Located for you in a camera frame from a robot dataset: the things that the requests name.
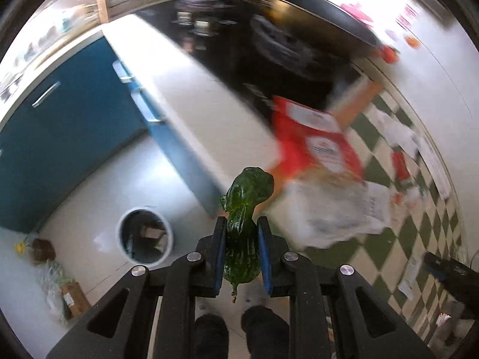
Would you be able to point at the green plastic wrapper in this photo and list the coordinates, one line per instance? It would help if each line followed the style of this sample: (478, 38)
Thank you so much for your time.
(243, 209)

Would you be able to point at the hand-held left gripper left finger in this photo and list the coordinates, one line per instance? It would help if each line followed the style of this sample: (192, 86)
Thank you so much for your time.
(220, 258)

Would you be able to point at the round grey trash bin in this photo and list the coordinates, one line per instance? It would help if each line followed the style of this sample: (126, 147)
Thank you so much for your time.
(144, 237)

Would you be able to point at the black gas stove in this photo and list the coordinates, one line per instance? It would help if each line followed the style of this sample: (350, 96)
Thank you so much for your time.
(232, 52)

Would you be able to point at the person's dark pants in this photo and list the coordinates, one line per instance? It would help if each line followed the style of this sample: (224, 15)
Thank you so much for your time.
(262, 333)

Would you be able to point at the colourful wall stickers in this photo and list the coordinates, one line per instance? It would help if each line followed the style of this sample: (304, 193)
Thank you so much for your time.
(389, 54)

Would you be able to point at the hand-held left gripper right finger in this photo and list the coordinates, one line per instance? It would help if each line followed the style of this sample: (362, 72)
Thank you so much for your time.
(264, 258)

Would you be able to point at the pile of clear plastic bags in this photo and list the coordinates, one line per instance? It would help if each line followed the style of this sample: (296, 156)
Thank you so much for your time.
(54, 291)

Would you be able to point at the black wok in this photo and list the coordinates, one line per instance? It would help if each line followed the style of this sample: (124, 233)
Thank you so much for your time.
(322, 3)

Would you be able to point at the blue stove cabinet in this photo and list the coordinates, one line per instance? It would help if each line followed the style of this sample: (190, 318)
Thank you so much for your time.
(176, 142)

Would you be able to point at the red snack bag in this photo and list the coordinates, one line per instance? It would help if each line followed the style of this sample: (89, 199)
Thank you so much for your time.
(318, 146)

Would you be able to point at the brown cardboard box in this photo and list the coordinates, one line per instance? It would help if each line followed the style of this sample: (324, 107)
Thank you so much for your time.
(75, 299)

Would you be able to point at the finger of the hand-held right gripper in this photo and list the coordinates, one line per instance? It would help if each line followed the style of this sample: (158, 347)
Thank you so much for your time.
(438, 263)

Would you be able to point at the blue sink cabinet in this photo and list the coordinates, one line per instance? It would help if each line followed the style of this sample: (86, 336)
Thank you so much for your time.
(56, 146)

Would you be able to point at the green white checkered mat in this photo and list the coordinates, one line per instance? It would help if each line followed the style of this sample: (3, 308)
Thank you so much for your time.
(378, 254)

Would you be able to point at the white paper scrap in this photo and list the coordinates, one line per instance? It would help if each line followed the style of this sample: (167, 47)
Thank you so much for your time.
(436, 164)
(409, 278)
(398, 132)
(409, 196)

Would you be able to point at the small red packet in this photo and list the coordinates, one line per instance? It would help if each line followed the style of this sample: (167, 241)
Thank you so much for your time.
(400, 166)

